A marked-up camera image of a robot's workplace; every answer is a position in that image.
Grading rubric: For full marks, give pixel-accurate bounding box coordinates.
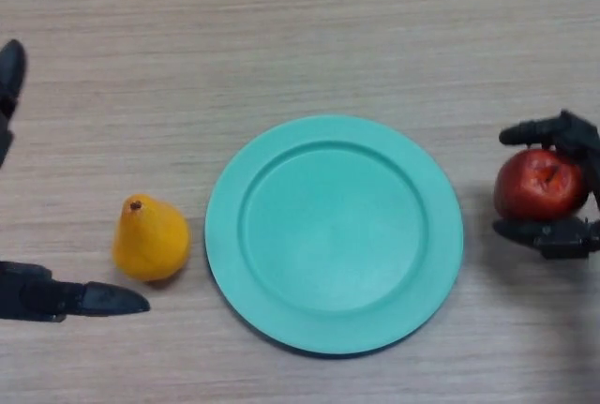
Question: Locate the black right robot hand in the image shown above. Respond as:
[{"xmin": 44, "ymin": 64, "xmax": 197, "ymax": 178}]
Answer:
[{"xmin": 492, "ymin": 110, "xmax": 600, "ymax": 261}]

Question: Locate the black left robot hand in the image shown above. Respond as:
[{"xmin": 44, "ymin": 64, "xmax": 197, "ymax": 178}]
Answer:
[{"xmin": 0, "ymin": 38, "xmax": 152, "ymax": 323}]

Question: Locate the red apple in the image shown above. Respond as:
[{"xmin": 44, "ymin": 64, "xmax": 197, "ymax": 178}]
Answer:
[{"xmin": 493, "ymin": 148, "xmax": 591, "ymax": 223}]

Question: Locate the green round plate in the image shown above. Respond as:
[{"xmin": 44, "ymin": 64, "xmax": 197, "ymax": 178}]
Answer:
[{"xmin": 204, "ymin": 114, "xmax": 465, "ymax": 357}]

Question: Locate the yellow pear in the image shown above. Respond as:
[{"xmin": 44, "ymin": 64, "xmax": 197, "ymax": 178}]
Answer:
[{"xmin": 112, "ymin": 193, "xmax": 192, "ymax": 283}]

